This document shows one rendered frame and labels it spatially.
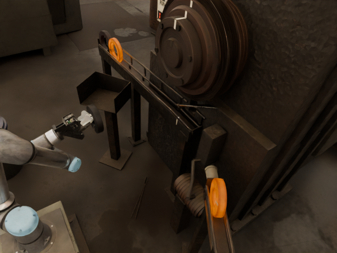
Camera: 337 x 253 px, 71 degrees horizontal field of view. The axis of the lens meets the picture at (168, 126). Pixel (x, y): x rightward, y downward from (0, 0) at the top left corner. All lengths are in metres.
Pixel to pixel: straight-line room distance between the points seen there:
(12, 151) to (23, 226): 0.38
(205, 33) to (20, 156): 0.81
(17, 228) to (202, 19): 1.12
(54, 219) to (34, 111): 1.39
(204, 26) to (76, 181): 1.45
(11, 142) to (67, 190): 0.99
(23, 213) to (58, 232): 0.25
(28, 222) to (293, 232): 1.62
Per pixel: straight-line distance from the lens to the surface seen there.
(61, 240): 1.41
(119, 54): 1.90
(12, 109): 2.73
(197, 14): 0.97
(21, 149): 1.01
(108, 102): 1.59
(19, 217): 1.26
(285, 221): 2.00
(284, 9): 0.95
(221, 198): 0.97
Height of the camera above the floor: 1.59
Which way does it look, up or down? 44 degrees down
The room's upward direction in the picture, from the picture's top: 6 degrees clockwise
